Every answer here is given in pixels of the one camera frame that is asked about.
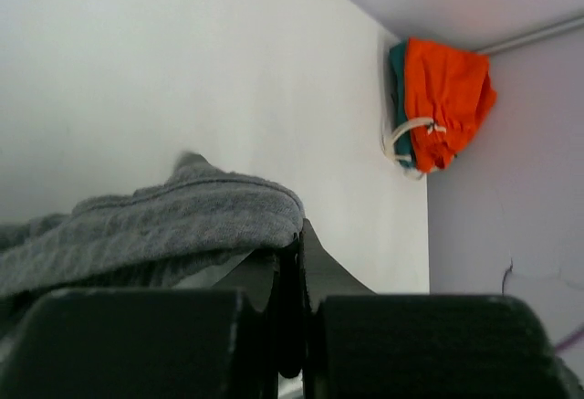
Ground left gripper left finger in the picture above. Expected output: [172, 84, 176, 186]
[1, 241, 300, 398]

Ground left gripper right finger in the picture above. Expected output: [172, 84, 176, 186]
[299, 223, 583, 398]

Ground teal shorts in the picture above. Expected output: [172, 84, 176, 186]
[388, 40, 433, 180]

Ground grey shorts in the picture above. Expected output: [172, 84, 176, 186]
[1, 152, 305, 300]

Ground right corner aluminium profile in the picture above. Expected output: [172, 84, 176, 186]
[475, 13, 583, 56]

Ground orange shorts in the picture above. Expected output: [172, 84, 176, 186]
[404, 37, 497, 173]

